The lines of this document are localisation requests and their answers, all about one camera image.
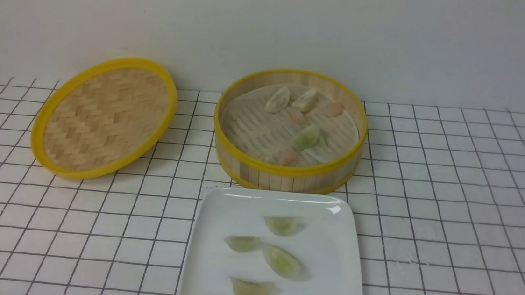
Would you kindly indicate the green dumpling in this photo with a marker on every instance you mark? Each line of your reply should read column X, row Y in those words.
column 243, row 287

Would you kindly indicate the green dumpling plate top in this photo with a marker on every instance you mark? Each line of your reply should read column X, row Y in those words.
column 283, row 225

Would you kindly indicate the green dumpling plate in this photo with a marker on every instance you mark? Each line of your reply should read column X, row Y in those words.
column 242, row 243
column 283, row 225
column 282, row 262

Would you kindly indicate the green dumpling plate left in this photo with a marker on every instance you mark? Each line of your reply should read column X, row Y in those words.
column 242, row 243

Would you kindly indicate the white square plate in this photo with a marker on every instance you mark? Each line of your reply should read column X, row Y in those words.
column 326, row 246

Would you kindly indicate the green dumpling plate centre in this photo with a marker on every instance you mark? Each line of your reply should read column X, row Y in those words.
column 282, row 262

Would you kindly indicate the pink dumpling front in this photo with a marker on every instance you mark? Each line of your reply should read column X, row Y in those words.
column 287, row 157

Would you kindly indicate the pink dumpling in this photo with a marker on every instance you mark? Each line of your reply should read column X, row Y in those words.
column 296, row 116
column 333, row 109
column 287, row 157

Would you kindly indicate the yellow rimmed bamboo steamer basket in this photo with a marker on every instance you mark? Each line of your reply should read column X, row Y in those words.
column 321, row 179

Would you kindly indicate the pink dumpling centre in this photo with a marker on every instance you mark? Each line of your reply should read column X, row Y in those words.
column 296, row 116

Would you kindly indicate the green dumpling steamer centre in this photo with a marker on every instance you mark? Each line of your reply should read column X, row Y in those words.
column 306, row 138

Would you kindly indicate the white dumpling back left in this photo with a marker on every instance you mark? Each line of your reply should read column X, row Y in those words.
column 278, row 101

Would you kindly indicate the white dumpling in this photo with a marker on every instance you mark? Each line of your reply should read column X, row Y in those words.
column 306, row 101
column 278, row 101

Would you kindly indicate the white dumpling back right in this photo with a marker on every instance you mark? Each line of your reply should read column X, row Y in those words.
column 306, row 101

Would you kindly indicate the white steamer liner paper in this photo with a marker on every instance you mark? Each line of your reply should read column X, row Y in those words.
column 262, row 135

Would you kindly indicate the pink dumpling back right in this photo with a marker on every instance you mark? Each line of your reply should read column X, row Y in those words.
column 333, row 109

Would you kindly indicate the yellow rimmed bamboo steamer lid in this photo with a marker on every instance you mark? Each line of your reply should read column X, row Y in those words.
column 104, row 118

